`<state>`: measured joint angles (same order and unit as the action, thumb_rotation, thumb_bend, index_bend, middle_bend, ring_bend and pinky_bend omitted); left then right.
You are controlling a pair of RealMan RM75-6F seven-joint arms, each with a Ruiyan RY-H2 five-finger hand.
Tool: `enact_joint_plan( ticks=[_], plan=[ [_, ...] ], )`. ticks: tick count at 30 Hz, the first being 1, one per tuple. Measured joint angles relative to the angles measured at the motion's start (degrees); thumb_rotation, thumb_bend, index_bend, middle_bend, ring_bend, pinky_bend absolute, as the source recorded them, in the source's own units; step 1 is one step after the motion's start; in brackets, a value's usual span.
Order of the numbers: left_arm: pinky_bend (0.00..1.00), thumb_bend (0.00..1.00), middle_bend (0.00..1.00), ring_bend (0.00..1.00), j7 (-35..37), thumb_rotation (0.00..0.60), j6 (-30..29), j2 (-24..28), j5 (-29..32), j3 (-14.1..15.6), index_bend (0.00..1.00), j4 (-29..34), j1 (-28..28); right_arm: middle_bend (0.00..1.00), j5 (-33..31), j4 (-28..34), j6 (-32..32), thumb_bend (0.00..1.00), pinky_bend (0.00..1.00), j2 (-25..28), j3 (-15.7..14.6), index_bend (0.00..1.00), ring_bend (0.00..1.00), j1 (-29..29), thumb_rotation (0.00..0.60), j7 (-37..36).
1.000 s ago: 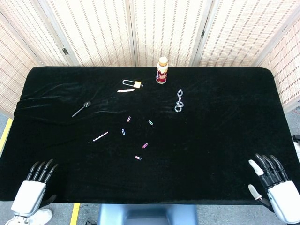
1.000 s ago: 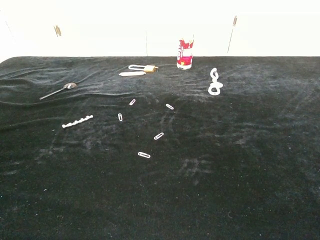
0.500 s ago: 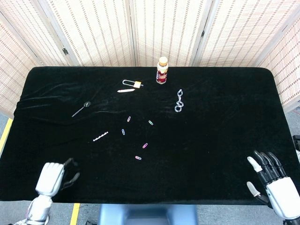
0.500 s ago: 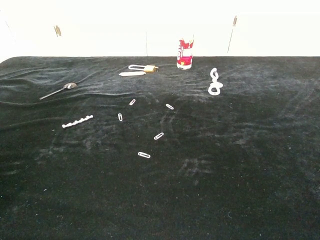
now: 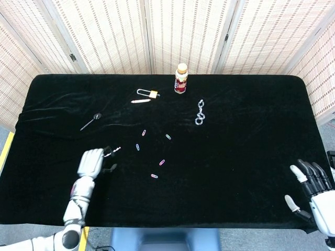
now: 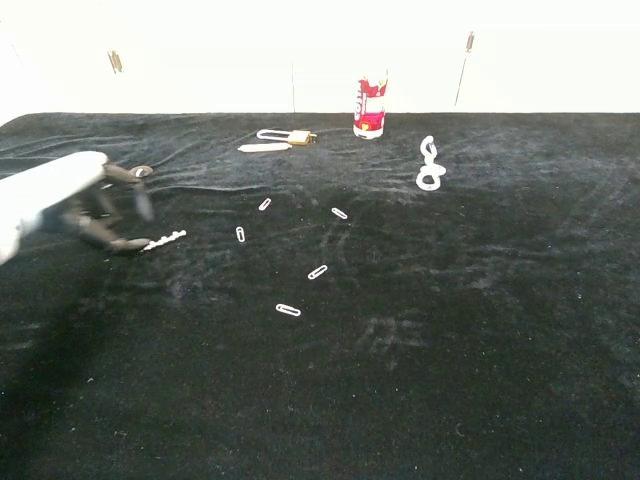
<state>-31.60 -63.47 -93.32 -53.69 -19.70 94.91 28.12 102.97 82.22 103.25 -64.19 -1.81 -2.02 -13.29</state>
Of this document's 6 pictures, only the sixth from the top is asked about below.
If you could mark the dark cabinet door hinge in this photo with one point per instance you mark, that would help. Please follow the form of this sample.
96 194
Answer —
469 42

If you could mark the brass padlock long shackle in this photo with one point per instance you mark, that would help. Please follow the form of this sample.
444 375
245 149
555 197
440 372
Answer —
299 137

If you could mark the left robot hand grey black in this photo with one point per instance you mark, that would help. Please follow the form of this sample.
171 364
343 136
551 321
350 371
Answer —
60 180

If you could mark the white marker pen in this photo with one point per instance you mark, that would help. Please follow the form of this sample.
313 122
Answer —
265 147

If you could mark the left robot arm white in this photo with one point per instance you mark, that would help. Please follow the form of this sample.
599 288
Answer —
7 245

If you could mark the black velvet table cloth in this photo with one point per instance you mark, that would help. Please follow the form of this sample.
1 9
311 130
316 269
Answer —
400 325

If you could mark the silver paper clip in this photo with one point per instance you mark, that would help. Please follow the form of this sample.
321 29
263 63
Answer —
265 204
240 234
288 310
339 213
317 272

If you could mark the red white drink bottle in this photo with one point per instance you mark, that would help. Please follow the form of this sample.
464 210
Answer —
370 112

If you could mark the metal cabinet door hinge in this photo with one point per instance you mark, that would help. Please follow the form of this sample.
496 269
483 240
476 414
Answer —
115 61

